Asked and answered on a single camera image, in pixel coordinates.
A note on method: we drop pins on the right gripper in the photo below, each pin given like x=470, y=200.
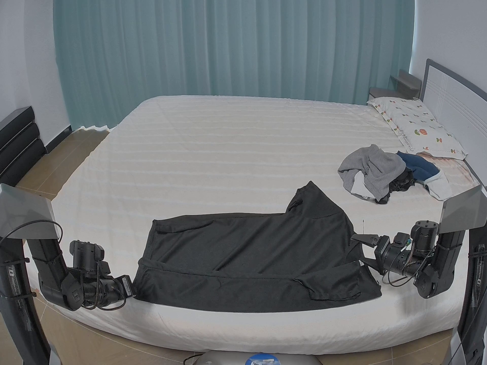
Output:
x=393, y=259

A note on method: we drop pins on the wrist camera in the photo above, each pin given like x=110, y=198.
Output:
x=104, y=269
x=402, y=240

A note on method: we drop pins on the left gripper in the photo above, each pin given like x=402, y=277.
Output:
x=110, y=289

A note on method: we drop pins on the blue-green curtain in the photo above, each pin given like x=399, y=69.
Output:
x=190, y=36

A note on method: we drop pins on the black garment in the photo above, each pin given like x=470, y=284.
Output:
x=247, y=241

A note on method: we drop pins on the grey bedside table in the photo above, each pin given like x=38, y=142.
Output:
x=399, y=86

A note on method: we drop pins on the black chest of drawers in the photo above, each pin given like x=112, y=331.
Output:
x=17, y=143

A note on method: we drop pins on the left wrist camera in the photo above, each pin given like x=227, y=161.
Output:
x=104, y=269

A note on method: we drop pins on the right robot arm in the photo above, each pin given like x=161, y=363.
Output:
x=449, y=249

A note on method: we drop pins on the white printed pillow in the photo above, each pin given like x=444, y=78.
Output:
x=414, y=124

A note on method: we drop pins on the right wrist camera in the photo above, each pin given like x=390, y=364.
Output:
x=402, y=240

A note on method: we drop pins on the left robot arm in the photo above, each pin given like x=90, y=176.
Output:
x=49, y=257

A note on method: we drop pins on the pile of clothes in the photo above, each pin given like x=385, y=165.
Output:
x=374, y=167

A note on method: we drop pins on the bed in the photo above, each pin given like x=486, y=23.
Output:
x=228, y=154

